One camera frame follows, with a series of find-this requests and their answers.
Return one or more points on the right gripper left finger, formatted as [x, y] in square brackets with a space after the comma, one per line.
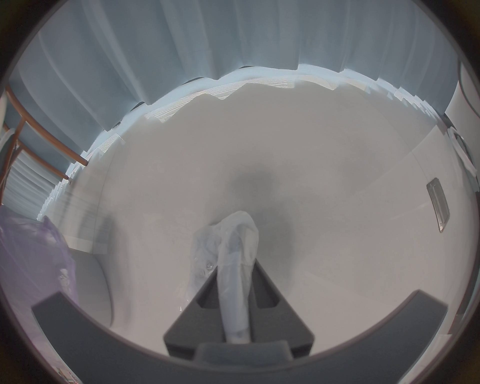
[195, 326]

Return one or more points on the white trash bin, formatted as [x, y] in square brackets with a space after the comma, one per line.
[93, 285]

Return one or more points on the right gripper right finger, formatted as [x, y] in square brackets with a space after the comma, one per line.
[277, 322]

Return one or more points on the clear plastic wrapper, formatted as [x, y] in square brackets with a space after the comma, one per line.
[234, 262]

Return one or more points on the purple plastic bag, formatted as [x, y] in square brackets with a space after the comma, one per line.
[30, 255]

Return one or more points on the pale blue curtain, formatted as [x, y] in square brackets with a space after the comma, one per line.
[225, 37]

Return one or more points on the white cushioned wooden chair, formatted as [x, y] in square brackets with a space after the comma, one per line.
[45, 129]

